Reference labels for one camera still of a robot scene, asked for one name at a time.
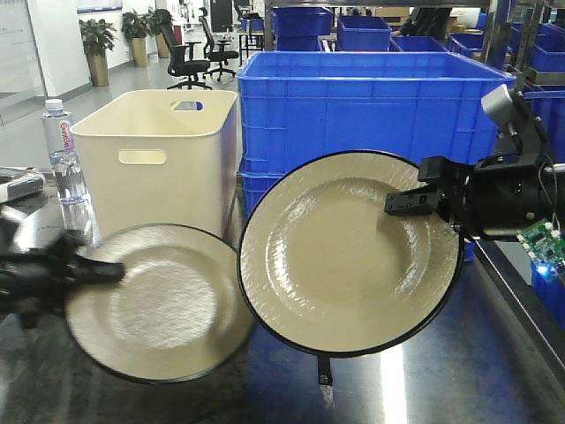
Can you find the clear water bottle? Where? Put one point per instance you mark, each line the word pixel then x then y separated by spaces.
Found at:
pixel 64 160

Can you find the black office chair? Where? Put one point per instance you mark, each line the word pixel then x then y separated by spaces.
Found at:
pixel 216 51
pixel 181 62

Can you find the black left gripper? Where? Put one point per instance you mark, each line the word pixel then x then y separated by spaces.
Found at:
pixel 35 282

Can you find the stainless steel work table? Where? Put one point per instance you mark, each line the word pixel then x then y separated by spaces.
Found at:
pixel 493 355

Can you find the white handheld device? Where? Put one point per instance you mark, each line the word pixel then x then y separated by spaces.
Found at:
pixel 17 183

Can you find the potted plant gold pot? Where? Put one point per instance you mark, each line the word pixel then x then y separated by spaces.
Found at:
pixel 97 37

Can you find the upper stacked blue crate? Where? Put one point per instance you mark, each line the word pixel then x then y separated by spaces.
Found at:
pixel 297 106

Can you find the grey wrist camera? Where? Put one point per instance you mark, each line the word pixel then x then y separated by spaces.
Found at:
pixel 499 106

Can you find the beige black-rimmed plate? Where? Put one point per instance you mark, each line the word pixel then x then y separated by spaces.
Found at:
pixel 176 315
pixel 327 270

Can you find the cream plastic tub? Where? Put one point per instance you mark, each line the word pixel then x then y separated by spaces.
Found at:
pixel 161 156

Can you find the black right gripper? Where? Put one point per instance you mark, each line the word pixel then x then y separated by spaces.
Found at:
pixel 493 199

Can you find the green circuit board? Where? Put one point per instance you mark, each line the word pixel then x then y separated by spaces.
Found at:
pixel 544 244

